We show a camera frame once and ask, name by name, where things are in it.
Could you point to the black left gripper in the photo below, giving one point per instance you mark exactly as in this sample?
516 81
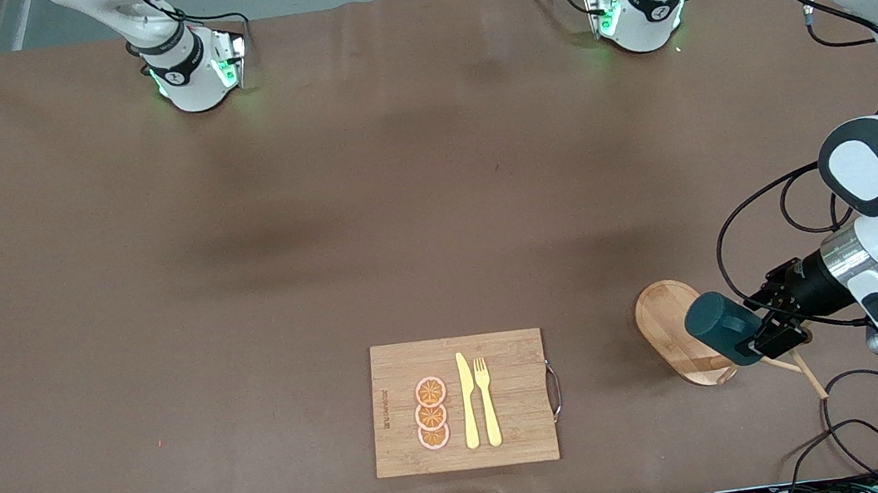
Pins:
810 283

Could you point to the teal cup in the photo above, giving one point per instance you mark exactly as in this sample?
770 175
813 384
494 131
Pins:
717 325

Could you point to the wooden mug tree stand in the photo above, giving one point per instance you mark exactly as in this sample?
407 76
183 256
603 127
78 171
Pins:
666 323

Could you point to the bamboo cutting board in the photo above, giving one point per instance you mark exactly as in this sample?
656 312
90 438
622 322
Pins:
511 355

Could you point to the yellow plastic fork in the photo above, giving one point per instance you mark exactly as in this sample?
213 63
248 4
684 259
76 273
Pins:
491 418

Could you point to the brown table cover mat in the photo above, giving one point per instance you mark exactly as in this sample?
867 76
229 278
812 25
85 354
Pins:
245 304

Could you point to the yellow plastic knife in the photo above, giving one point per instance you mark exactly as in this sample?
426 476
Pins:
468 406

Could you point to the orange slice toy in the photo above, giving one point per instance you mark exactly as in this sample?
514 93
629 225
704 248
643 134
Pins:
430 391

